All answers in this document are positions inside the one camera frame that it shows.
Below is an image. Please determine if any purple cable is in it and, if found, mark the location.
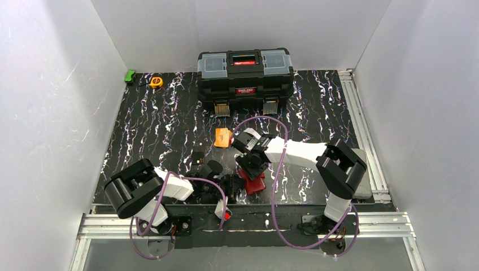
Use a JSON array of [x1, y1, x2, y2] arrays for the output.
[[129, 171, 229, 261], [231, 115, 360, 258]]

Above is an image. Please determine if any black plastic toolbox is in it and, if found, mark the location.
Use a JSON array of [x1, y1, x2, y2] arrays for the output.
[[197, 47, 294, 112]]

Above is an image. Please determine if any black base rail with bracket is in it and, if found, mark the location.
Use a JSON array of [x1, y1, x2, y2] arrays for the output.
[[147, 204, 357, 249]]

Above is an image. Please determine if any grey plastic case lid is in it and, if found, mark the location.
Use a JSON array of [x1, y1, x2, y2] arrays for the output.
[[352, 148, 372, 199]]

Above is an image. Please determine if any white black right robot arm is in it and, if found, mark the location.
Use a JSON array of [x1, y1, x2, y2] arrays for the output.
[[231, 129, 371, 230]]

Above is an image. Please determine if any silver credit card stack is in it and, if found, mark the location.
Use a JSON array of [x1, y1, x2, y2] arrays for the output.
[[244, 128, 261, 138]]

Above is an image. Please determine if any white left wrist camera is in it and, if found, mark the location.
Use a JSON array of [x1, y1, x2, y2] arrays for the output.
[[214, 199, 232, 221]]

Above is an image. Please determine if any black VIP card stack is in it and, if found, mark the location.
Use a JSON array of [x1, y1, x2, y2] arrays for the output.
[[191, 143, 204, 165]]

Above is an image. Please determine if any orange tape measure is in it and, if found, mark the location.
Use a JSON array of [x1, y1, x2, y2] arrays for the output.
[[149, 76, 164, 89]]

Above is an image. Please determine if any drill bit set case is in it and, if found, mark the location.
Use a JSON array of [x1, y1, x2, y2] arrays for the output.
[[214, 103, 230, 117]]

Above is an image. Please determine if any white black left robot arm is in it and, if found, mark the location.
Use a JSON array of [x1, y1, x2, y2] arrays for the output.
[[103, 159, 246, 234]]

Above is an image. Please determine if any red leather card holder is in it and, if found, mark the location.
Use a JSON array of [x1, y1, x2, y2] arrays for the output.
[[238, 169, 266, 195]]

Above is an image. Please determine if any green small object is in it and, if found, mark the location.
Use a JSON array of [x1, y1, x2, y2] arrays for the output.
[[124, 70, 136, 84]]

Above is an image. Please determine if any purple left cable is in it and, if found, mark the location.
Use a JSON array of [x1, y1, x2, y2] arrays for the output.
[[129, 171, 229, 261]]

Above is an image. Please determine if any aluminium frame rail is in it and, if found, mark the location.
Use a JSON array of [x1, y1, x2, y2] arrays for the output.
[[338, 69, 425, 270]]

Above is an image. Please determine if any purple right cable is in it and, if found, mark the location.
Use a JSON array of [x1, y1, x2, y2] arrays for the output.
[[231, 115, 360, 258]]

